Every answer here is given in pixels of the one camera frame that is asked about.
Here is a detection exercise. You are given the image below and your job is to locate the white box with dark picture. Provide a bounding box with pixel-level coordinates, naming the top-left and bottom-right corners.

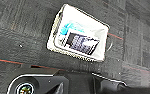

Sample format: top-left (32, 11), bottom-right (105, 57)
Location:
top-left (64, 30), bottom-right (101, 57)

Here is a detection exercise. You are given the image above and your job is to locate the grey robot torso limb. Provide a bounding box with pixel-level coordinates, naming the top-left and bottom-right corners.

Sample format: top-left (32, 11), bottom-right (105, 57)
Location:
top-left (90, 73), bottom-right (129, 94)

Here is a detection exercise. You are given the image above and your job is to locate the light blue plush toy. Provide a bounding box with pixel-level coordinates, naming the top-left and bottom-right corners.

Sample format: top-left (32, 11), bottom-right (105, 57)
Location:
top-left (58, 20), bottom-right (87, 36)

